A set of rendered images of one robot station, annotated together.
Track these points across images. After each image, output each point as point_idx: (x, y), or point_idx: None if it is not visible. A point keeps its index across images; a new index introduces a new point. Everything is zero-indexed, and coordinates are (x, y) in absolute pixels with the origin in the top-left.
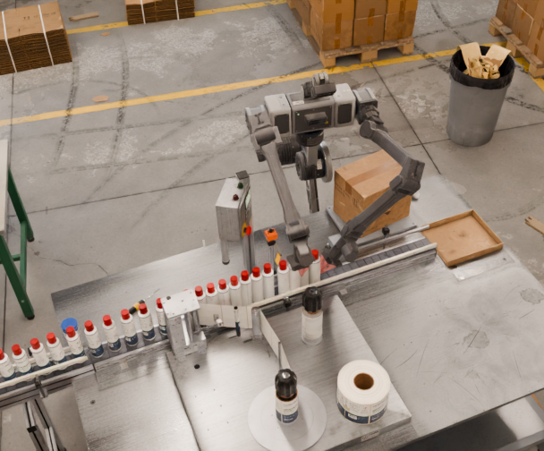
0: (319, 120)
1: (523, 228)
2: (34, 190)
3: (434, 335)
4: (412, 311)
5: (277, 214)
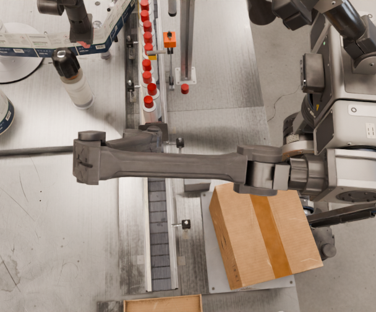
0: (302, 75)
1: None
2: None
3: (36, 229)
4: (78, 220)
5: None
